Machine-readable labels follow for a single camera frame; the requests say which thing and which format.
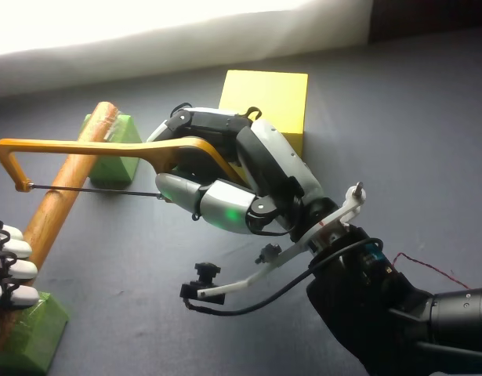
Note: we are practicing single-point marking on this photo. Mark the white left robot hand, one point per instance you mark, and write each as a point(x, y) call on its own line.
point(13, 270)

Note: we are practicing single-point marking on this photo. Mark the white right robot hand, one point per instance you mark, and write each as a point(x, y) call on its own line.
point(280, 156)

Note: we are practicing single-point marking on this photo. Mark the round wooden dowel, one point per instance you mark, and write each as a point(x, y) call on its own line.
point(64, 184)

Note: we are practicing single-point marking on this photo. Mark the yellow frame hacksaw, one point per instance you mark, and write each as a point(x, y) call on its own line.
point(68, 145)

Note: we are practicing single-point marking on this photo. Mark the large yellow wooden block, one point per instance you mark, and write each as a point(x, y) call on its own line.
point(264, 98)

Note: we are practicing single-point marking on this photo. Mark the green wooden block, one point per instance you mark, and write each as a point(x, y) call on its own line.
point(119, 164)
point(33, 337)

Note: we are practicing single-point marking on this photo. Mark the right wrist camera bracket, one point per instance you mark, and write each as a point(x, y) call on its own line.
point(352, 203)

